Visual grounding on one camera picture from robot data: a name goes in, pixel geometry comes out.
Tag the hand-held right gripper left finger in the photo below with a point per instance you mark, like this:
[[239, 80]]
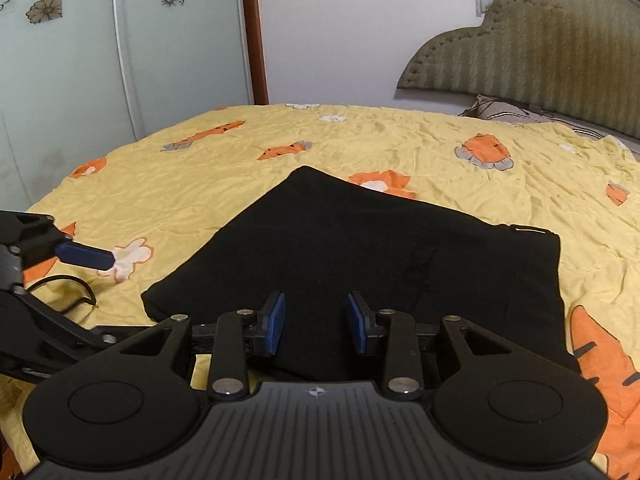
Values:
[[275, 322]]

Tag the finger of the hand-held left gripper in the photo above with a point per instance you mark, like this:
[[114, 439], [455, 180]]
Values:
[[85, 256], [55, 325]]

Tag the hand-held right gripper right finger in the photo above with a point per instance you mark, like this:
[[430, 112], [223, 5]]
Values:
[[356, 322]]

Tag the black pants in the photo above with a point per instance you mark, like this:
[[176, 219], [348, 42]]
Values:
[[375, 250]]

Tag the frosted glass wardrobe door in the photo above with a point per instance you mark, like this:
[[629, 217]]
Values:
[[185, 60], [55, 110]]

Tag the yellow printed blanket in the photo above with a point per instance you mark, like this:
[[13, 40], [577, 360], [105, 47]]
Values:
[[350, 140]]

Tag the patterned pillow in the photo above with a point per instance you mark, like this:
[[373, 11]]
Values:
[[495, 108]]

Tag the olive padded headboard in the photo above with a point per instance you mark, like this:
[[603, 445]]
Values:
[[525, 45]]

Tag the brown wooden door frame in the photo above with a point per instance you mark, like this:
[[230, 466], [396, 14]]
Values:
[[254, 35]]

